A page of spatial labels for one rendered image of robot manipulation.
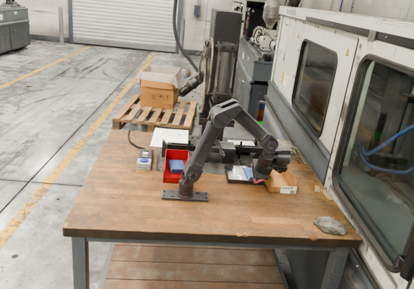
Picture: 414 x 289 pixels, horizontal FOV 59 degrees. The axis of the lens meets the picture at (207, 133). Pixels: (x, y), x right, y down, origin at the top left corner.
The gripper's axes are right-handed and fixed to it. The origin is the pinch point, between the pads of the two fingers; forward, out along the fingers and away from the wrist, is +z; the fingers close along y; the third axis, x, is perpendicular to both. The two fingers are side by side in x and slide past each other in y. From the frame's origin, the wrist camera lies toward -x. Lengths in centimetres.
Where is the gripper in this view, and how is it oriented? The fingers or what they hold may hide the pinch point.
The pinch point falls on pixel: (255, 179)
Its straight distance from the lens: 172.4
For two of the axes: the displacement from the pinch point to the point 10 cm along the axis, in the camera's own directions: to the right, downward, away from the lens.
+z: -1.6, 6.3, 7.6
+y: -0.3, -7.7, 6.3
